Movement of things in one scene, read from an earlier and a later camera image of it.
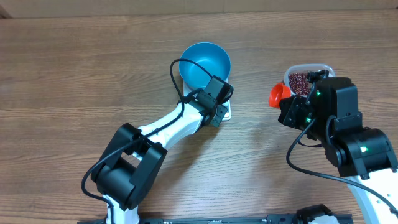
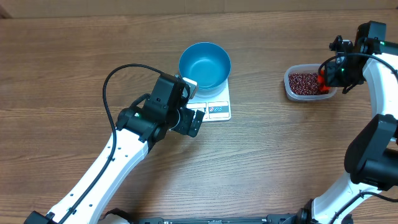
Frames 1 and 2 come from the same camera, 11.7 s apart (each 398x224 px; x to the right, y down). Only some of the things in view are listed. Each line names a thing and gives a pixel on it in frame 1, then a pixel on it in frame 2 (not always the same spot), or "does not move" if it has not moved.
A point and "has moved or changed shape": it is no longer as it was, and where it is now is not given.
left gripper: (221, 112) to (187, 116)
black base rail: (236, 220) does not move
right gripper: (293, 111) to (330, 71)
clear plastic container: (300, 78) does not move
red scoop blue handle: (278, 91) has moved or changed shape
